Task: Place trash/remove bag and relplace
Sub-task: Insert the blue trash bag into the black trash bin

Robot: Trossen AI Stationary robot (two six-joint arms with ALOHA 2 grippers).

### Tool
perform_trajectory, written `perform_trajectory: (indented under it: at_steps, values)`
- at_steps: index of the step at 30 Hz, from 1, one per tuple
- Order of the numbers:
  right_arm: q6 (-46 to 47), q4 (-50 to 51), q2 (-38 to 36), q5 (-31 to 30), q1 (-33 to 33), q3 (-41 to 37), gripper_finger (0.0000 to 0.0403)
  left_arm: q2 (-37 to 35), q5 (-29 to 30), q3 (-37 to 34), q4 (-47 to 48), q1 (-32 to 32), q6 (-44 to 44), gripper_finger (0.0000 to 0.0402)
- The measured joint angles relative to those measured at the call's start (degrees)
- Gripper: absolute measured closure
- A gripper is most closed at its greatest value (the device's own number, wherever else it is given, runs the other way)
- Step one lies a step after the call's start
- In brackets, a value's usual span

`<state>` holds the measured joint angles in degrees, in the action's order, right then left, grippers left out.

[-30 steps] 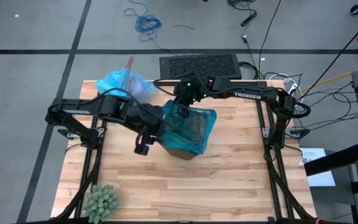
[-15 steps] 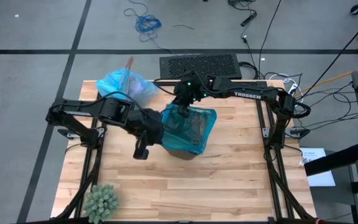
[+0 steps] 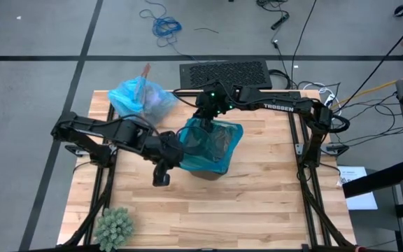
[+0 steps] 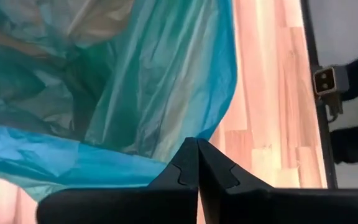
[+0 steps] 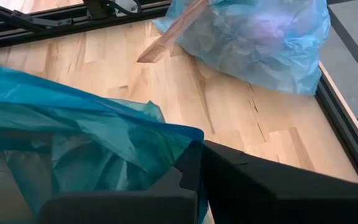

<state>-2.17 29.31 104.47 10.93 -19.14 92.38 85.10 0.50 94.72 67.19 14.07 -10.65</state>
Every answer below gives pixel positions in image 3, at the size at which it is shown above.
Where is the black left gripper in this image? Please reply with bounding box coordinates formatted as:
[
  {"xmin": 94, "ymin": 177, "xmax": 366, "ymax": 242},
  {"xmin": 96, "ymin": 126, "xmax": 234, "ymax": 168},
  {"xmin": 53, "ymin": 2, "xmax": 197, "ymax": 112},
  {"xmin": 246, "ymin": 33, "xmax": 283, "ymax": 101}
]
[{"xmin": 151, "ymin": 131, "xmax": 195, "ymax": 168}]

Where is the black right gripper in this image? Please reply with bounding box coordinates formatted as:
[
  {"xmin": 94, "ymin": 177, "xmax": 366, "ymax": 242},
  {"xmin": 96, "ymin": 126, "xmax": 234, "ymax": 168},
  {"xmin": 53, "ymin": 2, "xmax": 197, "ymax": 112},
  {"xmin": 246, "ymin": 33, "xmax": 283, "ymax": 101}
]
[{"xmin": 195, "ymin": 89, "xmax": 236, "ymax": 133}]

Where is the teal trash bag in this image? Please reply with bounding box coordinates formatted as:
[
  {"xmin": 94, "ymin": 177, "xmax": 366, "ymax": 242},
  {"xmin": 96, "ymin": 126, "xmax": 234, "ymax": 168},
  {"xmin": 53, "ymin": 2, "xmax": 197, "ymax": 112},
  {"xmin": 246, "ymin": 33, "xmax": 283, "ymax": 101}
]
[{"xmin": 177, "ymin": 117, "xmax": 245, "ymax": 176}]

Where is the brown trash bin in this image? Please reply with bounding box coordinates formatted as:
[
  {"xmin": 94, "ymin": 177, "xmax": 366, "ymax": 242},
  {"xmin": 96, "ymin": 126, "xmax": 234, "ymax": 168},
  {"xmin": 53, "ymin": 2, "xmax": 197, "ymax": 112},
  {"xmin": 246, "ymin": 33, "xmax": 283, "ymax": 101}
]
[{"xmin": 190, "ymin": 169, "xmax": 226, "ymax": 181}]

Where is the light blue trash bag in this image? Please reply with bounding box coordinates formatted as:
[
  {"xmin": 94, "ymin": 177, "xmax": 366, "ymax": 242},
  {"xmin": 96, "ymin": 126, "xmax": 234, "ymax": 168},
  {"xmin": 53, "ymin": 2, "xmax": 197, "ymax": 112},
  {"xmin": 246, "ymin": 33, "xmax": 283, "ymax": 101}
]
[{"xmin": 107, "ymin": 62, "xmax": 178, "ymax": 125}]

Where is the black perforated metal case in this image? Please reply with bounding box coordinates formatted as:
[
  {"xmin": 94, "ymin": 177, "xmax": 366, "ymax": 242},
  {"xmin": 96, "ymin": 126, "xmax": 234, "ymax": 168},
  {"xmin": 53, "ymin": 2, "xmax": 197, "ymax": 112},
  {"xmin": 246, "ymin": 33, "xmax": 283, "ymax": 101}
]
[{"xmin": 179, "ymin": 59, "xmax": 273, "ymax": 90}]

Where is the green artificial succulent plant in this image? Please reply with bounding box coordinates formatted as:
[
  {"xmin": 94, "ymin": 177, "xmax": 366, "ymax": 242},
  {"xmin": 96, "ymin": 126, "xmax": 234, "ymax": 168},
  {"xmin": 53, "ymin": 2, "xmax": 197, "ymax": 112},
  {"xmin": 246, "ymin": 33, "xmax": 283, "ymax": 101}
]
[{"xmin": 92, "ymin": 207, "xmax": 135, "ymax": 252}]

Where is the white power strip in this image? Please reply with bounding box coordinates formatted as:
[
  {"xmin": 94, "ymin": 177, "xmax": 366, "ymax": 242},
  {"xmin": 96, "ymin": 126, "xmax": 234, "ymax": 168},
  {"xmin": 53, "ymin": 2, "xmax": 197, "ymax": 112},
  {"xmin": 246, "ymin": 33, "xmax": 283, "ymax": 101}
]
[{"xmin": 322, "ymin": 92, "xmax": 337, "ymax": 109}]

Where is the black power strip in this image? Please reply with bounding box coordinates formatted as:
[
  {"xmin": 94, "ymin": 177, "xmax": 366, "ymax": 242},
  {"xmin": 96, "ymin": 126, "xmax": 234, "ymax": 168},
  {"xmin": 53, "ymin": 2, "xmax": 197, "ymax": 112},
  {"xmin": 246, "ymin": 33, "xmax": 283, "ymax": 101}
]
[{"xmin": 270, "ymin": 12, "xmax": 291, "ymax": 31}]

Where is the printed white paper sheet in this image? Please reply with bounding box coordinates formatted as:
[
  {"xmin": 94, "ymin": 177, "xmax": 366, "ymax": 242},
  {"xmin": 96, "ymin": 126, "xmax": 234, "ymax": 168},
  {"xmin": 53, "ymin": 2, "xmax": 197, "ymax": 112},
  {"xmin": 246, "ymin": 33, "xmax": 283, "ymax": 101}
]
[{"xmin": 337, "ymin": 165, "xmax": 379, "ymax": 211}]

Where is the black bar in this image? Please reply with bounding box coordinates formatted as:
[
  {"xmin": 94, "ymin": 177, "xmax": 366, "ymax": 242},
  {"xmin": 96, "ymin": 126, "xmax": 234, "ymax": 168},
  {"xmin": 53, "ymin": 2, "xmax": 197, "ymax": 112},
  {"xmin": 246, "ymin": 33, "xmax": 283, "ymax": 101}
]
[{"xmin": 341, "ymin": 158, "xmax": 403, "ymax": 200}]

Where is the short black wire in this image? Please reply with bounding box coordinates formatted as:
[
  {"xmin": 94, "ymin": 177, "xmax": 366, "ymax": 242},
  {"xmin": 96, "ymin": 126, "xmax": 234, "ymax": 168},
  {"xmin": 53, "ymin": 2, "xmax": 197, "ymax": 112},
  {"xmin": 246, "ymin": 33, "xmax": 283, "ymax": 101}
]
[{"xmin": 193, "ymin": 27, "xmax": 220, "ymax": 35}]

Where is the blue coiled cable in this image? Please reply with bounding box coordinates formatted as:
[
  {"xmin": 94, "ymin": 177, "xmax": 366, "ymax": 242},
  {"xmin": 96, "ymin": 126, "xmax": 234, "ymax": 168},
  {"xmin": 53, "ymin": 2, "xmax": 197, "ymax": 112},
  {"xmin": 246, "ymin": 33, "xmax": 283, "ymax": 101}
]
[{"xmin": 138, "ymin": 0, "xmax": 198, "ymax": 62}]

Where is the black floor cable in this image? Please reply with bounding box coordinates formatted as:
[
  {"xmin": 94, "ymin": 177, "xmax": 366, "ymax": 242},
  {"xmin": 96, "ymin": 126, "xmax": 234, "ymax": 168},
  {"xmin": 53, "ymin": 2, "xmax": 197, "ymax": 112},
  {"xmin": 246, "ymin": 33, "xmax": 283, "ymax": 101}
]
[{"xmin": 290, "ymin": 0, "xmax": 318, "ymax": 83}]

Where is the yellow cable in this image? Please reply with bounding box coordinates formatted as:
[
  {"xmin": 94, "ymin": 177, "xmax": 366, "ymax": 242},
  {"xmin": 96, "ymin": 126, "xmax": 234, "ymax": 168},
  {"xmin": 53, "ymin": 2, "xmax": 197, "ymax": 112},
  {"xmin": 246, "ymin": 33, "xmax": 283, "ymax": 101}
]
[{"xmin": 337, "ymin": 73, "xmax": 403, "ymax": 106}]

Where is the long black cable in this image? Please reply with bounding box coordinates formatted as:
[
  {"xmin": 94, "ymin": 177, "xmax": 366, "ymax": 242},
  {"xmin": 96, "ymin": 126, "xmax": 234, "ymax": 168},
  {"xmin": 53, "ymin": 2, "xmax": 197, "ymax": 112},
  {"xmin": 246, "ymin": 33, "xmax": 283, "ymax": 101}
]
[{"xmin": 343, "ymin": 17, "xmax": 403, "ymax": 106}]

